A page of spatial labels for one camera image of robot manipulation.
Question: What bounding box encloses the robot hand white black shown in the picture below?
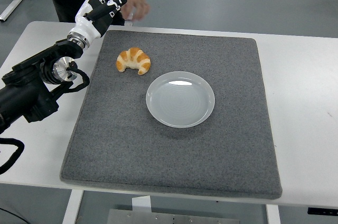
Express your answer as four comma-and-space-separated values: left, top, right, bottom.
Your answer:
69, 0, 130, 45

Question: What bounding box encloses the golden croissant bread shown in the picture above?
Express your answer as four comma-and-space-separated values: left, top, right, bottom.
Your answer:
116, 47, 152, 76

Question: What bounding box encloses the round white plate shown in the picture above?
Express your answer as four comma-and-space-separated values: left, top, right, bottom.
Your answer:
146, 71, 215, 129

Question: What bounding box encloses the person's hand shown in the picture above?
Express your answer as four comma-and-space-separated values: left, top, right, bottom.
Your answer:
120, 0, 152, 22

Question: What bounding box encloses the grey felt mat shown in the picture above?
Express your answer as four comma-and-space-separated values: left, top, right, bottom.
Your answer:
59, 30, 283, 200

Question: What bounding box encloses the white table leg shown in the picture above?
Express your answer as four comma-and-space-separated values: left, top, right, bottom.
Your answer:
266, 204, 281, 224
62, 189, 85, 224

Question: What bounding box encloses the black table control box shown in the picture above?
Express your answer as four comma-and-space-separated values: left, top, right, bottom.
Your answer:
307, 207, 338, 216

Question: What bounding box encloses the white table bracket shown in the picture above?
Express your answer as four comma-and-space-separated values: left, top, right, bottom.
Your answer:
131, 195, 152, 213

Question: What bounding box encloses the thin black floor cable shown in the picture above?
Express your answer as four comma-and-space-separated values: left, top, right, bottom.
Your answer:
0, 207, 18, 220

